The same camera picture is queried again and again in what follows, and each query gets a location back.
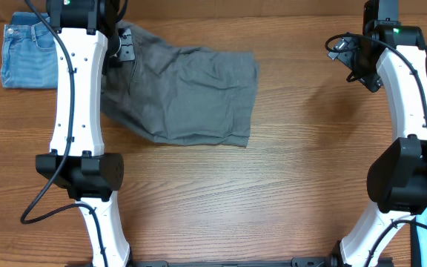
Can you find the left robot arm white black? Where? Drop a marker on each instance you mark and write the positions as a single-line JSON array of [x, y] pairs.
[[85, 34]]

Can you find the grey shorts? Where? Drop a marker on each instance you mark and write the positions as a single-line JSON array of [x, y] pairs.
[[182, 95]]

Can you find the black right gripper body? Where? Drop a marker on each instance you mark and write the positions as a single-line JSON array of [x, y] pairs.
[[357, 62]]

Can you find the folded blue denim jeans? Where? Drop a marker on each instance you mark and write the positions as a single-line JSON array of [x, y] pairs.
[[29, 57]]

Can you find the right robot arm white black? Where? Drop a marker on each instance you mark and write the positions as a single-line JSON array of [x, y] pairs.
[[389, 55]]

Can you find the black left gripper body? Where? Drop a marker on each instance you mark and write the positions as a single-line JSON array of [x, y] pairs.
[[119, 50]]

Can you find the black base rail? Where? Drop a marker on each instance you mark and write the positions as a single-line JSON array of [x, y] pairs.
[[295, 262]]

